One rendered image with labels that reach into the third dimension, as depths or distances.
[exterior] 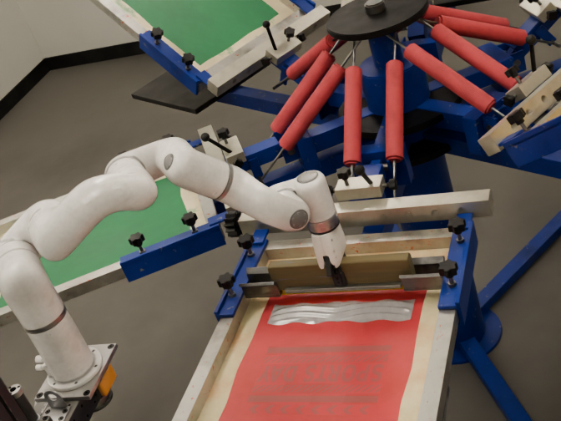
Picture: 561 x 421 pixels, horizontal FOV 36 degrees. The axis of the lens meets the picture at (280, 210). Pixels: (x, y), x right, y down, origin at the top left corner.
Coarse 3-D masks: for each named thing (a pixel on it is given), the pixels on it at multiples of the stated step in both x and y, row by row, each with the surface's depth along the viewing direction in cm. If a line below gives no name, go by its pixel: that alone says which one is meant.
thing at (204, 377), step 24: (288, 240) 234; (360, 240) 225; (384, 240) 221; (408, 240) 219; (432, 240) 216; (264, 264) 233; (240, 312) 218; (456, 312) 193; (216, 336) 210; (456, 336) 191; (216, 360) 204; (432, 360) 182; (192, 384) 198; (432, 384) 176; (192, 408) 192; (432, 408) 171
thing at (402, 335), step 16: (416, 304) 203; (384, 320) 202; (416, 320) 199; (336, 336) 202; (352, 336) 201; (368, 336) 199; (384, 336) 198; (400, 336) 196; (416, 336) 194; (400, 352) 192; (400, 368) 188; (384, 384) 185; (400, 384) 184; (384, 400) 182; (400, 400) 180; (320, 416) 183; (336, 416) 182; (352, 416) 181; (368, 416) 179; (384, 416) 178
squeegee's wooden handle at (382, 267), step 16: (352, 256) 208; (368, 256) 206; (384, 256) 204; (400, 256) 202; (272, 272) 215; (288, 272) 214; (304, 272) 212; (320, 272) 211; (352, 272) 208; (368, 272) 206; (384, 272) 205; (400, 272) 204
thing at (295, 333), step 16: (272, 304) 219; (288, 304) 217; (256, 336) 211; (272, 336) 209; (288, 336) 207; (304, 336) 206; (320, 336) 204; (256, 352) 206; (240, 368) 203; (256, 368) 201; (240, 384) 199; (240, 400) 194; (224, 416) 192; (240, 416) 190; (256, 416) 189; (272, 416) 187; (288, 416) 186; (304, 416) 185
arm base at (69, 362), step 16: (64, 320) 181; (32, 336) 180; (48, 336) 180; (64, 336) 182; (80, 336) 186; (48, 352) 182; (64, 352) 183; (80, 352) 185; (96, 352) 192; (48, 368) 186; (64, 368) 184; (80, 368) 186; (96, 368) 188; (64, 384) 186; (80, 384) 185
